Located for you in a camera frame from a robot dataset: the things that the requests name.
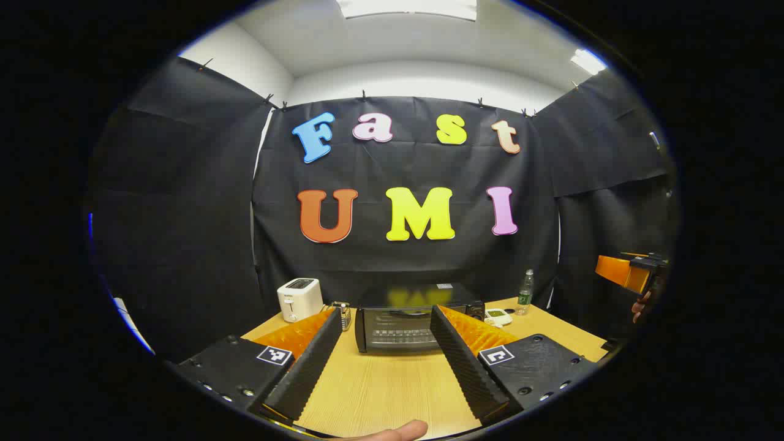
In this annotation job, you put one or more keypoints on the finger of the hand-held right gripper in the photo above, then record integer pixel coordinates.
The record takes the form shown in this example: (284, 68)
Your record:
(643, 255)
(618, 272)

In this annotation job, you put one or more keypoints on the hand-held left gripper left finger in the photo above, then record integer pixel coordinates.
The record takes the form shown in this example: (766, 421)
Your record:
(306, 367)

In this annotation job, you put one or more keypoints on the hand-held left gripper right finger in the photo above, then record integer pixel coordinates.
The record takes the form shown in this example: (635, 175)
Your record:
(468, 367)

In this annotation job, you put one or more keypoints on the black electric oven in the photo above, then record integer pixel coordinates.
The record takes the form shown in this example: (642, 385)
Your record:
(398, 331)

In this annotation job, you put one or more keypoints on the white divided snack dish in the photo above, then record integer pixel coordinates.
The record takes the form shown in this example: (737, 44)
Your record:
(499, 316)

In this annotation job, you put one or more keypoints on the white toaster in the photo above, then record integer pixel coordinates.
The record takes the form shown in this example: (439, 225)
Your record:
(299, 300)

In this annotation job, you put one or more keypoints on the clear plastic water bottle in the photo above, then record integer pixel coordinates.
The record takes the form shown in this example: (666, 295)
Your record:
(525, 297)

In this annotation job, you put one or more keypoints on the ceiling light panel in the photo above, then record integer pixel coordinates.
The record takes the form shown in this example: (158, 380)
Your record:
(407, 7)
(588, 61)

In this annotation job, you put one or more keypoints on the black backdrop cloth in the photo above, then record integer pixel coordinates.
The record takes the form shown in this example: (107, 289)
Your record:
(398, 165)

